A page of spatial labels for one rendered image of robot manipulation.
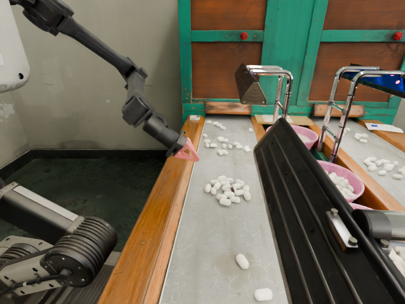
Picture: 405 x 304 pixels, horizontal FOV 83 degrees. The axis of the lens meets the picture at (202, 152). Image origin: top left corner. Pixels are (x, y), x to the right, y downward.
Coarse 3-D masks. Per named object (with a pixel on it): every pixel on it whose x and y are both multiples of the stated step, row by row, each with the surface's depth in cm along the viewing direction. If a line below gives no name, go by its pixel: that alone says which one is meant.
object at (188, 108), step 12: (192, 108) 154; (204, 108) 153; (252, 108) 150; (264, 108) 150; (300, 108) 148; (372, 108) 144; (384, 108) 143; (396, 108) 143; (312, 120) 153; (336, 120) 153; (348, 120) 153; (384, 120) 146
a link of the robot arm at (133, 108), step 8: (136, 72) 96; (144, 72) 97; (128, 80) 95; (136, 80) 88; (144, 80) 98; (128, 88) 86; (136, 88) 79; (144, 88) 90; (128, 96) 76; (136, 96) 68; (144, 96) 80; (128, 104) 69; (136, 104) 67; (128, 112) 68; (136, 112) 68; (144, 112) 69; (136, 120) 70
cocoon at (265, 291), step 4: (264, 288) 48; (268, 288) 48; (256, 292) 47; (260, 292) 47; (264, 292) 47; (268, 292) 47; (256, 296) 47; (260, 296) 46; (264, 296) 47; (268, 296) 47; (260, 300) 47
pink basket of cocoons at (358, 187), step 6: (318, 162) 96; (324, 162) 95; (324, 168) 95; (330, 168) 94; (342, 168) 91; (342, 174) 90; (348, 174) 88; (354, 174) 86; (348, 180) 88; (354, 180) 85; (360, 180) 82; (354, 186) 84; (360, 186) 81; (354, 192) 83; (360, 192) 76; (348, 198) 73; (354, 198) 76
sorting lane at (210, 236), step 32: (224, 160) 102; (192, 192) 81; (256, 192) 81; (192, 224) 67; (224, 224) 67; (256, 224) 67; (192, 256) 57; (224, 256) 57; (256, 256) 57; (192, 288) 50; (224, 288) 50; (256, 288) 50
